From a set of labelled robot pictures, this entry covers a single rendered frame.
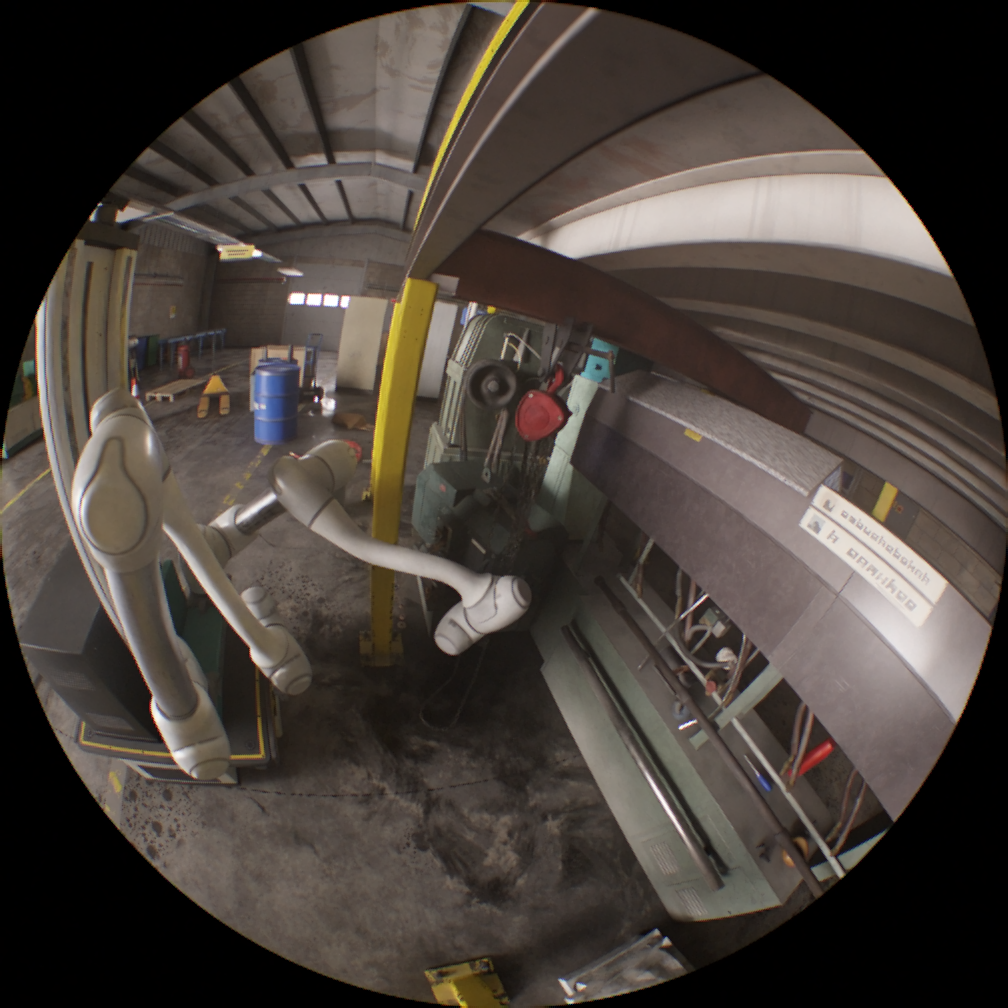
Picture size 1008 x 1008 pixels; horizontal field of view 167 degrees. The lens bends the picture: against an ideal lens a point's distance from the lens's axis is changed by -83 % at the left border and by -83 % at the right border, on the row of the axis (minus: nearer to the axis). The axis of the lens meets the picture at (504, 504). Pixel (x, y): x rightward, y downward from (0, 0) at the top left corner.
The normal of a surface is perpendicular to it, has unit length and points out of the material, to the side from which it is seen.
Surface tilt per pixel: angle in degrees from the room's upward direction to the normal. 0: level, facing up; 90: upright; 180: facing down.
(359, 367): 90
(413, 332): 90
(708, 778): 0
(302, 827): 0
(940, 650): 78
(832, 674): 90
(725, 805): 0
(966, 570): 90
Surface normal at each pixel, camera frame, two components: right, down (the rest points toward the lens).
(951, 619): -0.85, -0.23
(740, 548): -0.92, -0.05
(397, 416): 0.31, 0.50
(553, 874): 0.24, -0.86
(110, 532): 0.80, 0.34
